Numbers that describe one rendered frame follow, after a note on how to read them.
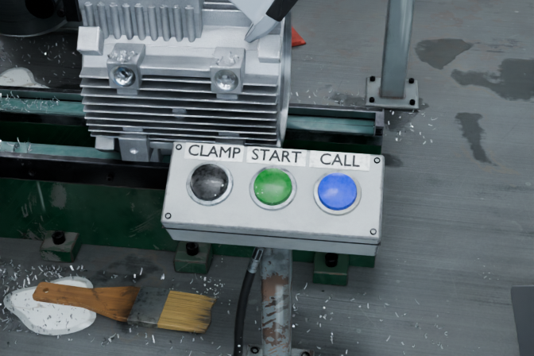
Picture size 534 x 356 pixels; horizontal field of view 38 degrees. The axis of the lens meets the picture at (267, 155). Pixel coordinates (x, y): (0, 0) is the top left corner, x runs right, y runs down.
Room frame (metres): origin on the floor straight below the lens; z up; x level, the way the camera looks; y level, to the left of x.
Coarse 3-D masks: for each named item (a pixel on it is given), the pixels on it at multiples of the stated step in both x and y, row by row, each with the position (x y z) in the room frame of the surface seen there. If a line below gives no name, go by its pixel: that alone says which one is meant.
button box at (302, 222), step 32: (192, 160) 0.49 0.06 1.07; (224, 160) 0.49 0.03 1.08; (256, 160) 0.48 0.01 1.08; (288, 160) 0.48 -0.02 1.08; (320, 160) 0.48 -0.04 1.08; (352, 160) 0.48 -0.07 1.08; (384, 160) 0.48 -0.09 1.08; (192, 192) 0.46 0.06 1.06; (192, 224) 0.44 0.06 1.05; (224, 224) 0.44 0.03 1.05; (256, 224) 0.44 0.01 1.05; (288, 224) 0.44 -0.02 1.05; (320, 224) 0.44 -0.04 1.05; (352, 224) 0.43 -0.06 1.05
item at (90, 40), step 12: (84, 36) 0.67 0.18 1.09; (96, 36) 0.67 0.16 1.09; (264, 36) 0.66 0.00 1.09; (276, 36) 0.66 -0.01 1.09; (84, 48) 0.66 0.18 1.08; (96, 48) 0.66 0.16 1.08; (264, 48) 0.65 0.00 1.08; (276, 48) 0.65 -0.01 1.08; (264, 60) 0.65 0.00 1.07; (276, 60) 0.65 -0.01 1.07; (96, 144) 0.67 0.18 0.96; (108, 144) 0.67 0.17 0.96
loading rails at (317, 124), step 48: (48, 96) 0.82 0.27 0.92; (48, 144) 0.79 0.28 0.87; (288, 144) 0.75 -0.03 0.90; (336, 144) 0.74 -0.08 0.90; (0, 192) 0.69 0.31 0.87; (48, 192) 0.68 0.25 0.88; (96, 192) 0.67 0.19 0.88; (144, 192) 0.67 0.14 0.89; (48, 240) 0.67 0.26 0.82; (96, 240) 0.68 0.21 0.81; (144, 240) 0.67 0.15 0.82
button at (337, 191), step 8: (328, 176) 0.46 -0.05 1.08; (336, 176) 0.46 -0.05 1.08; (344, 176) 0.46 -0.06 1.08; (320, 184) 0.46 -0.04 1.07; (328, 184) 0.46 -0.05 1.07; (336, 184) 0.46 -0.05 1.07; (344, 184) 0.46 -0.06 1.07; (352, 184) 0.46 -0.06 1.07; (320, 192) 0.45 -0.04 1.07; (328, 192) 0.45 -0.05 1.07; (336, 192) 0.45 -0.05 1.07; (344, 192) 0.45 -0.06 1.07; (352, 192) 0.45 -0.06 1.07; (320, 200) 0.45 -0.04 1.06; (328, 200) 0.45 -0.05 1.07; (336, 200) 0.45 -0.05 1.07; (344, 200) 0.44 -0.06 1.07; (352, 200) 0.45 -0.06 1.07; (336, 208) 0.44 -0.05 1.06; (344, 208) 0.44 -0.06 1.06
